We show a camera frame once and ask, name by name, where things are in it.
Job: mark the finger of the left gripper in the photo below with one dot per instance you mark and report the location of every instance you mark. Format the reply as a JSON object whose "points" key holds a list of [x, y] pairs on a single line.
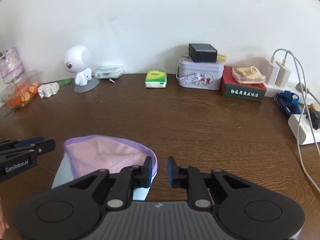
{"points": [[40, 148], [20, 143]]}

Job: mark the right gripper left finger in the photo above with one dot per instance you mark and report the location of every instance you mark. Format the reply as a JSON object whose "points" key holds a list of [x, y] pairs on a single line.
{"points": [[122, 184]]}

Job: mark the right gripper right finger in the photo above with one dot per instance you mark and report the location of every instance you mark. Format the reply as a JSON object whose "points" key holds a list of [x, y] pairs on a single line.
{"points": [[190, 179]]}

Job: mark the pink blue mesh garment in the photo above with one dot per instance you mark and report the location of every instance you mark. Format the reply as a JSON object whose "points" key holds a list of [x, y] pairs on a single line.
{"points": [[84, 155]]}

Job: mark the person left hand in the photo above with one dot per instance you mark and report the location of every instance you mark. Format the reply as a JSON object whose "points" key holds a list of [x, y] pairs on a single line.
{"points": [[3, 224]]}

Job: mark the plastic box of oranges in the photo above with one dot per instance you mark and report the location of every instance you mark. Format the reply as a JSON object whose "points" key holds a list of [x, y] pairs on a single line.
{"points": [[20, 92]]}

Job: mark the white small plug device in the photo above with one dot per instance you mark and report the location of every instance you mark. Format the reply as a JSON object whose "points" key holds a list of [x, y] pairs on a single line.
{"points": [[47, 90]]}

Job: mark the purple flower vase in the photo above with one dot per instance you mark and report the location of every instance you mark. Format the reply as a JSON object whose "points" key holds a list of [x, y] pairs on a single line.
{"points": [[11, 65]]}

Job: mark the white rectangular device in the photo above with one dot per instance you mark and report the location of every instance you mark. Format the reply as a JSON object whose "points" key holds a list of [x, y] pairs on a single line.
{"points": [[109, 72]]}

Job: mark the red green tea box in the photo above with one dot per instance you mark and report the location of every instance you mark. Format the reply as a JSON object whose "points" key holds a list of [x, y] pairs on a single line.
{"points": [[231, 89]]}

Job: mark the grey cartoon tin box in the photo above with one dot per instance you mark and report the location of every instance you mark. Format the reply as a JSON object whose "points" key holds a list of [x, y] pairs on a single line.
{"points": [[199, 75]]}

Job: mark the green tissue pack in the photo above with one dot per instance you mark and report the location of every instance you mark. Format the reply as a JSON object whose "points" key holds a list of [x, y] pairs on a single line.
{"points": [[156, 79]]}

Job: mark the beige dental mould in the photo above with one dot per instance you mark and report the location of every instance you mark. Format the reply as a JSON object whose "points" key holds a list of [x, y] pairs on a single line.
{"points": [[248, 75]]}

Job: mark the white power strip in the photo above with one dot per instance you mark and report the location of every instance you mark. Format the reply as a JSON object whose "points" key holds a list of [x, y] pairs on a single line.
{"points": [[301, 129]]}

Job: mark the black charger block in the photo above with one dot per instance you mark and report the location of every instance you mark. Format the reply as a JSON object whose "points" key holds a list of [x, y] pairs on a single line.
{"points": [[201, 52]]}

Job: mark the white usb charger pair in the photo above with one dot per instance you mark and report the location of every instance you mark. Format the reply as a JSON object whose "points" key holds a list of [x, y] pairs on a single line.
{"points": [[277, 78]]}

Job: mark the white robot figurine camera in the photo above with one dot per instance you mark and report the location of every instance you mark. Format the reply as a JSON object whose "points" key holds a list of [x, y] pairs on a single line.
{"points": [[76, 60]]}

